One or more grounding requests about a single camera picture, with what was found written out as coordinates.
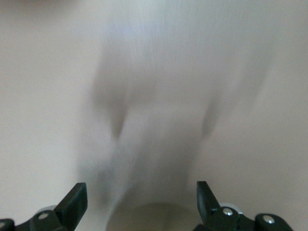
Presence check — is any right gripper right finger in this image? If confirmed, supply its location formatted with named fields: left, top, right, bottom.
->
left=193, top=180, right=295, bottom=231

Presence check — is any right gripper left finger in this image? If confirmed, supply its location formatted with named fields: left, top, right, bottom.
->
left=0, top=182, right=88, bottom=231

